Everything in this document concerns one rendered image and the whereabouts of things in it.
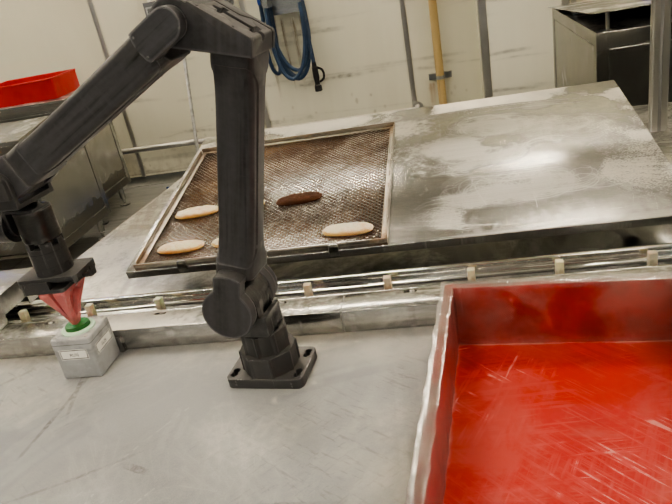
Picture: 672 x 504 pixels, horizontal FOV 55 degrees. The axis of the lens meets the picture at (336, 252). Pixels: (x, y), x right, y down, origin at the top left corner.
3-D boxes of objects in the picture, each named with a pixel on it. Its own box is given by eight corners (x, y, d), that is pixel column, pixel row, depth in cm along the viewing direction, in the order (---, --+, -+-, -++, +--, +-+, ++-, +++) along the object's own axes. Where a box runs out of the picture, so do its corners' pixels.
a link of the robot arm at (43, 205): (30, 208, 94) (56, 193, 99) (-6, 211, 96) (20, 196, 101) (47, 250, 96) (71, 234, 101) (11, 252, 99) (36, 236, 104)
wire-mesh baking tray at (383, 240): (135, 270, 127) (132, 264, 126) (203, 153, 167) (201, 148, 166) (387, 244, 117) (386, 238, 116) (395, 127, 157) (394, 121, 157)
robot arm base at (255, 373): (227, 388, 96) (303, 388, 93) (214, 342, 93) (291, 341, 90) (248, 354, 104) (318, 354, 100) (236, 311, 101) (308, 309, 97)
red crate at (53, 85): (-14, 110, 418) (-22, 90, 413) (14, 99, 450) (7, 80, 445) (58, 98, 411) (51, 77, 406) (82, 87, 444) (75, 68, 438)
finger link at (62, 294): (80, 333, 102) (59, 281, 98) (40, 336, 104) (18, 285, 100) (99, 311, 108) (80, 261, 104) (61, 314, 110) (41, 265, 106)
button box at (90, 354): (68, 397, 108) (44, 341, 104) (90, 369, 115) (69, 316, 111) (112, 394, 107) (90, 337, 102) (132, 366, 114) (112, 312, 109)
